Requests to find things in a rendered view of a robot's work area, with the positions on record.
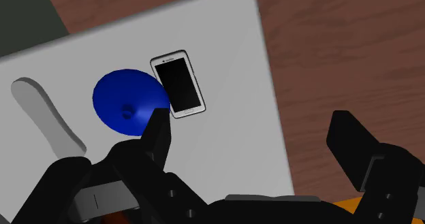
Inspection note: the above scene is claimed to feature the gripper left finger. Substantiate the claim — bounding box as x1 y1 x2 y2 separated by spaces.
11 108 209 224

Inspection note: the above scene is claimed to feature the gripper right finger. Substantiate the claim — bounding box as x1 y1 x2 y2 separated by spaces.
326 110 425 224

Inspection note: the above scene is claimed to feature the orange robot stand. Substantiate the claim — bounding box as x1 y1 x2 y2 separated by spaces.
332 196 425 224

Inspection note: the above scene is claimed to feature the blue round plate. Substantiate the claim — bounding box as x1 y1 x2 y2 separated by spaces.
92 69 172 137

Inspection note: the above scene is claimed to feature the white smartphone with black screen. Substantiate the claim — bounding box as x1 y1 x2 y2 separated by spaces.
149 49 206 120

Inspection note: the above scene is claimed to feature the grey elongated flat object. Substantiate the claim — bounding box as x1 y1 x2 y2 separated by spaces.
10 77 88 160

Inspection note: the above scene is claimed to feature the white table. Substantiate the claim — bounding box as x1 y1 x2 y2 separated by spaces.
0 0 296 224

